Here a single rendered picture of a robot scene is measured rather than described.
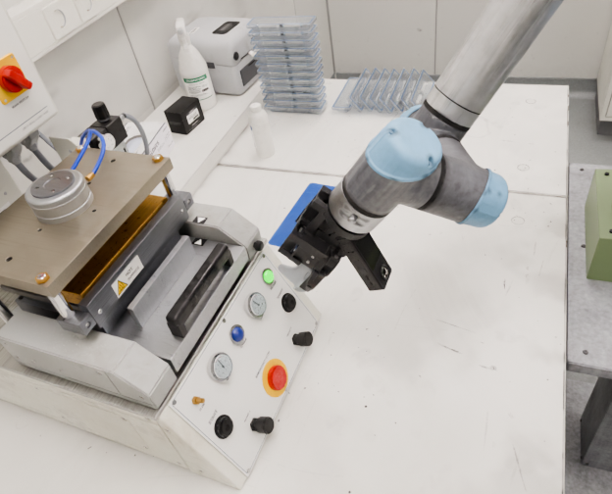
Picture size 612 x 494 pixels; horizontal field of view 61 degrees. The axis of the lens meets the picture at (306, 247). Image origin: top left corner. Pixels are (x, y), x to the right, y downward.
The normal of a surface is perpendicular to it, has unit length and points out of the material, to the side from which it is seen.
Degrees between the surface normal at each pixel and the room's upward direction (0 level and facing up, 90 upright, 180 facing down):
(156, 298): 90
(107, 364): 0
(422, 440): 0
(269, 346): 65
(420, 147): 35
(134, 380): 41
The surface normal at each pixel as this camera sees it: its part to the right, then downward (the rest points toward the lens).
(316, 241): 0.42, -0.50
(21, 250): -0.15, -0.72
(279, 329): 0.77, -0.16
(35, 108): 0.92, 0.16
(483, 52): -0.53, 0.25
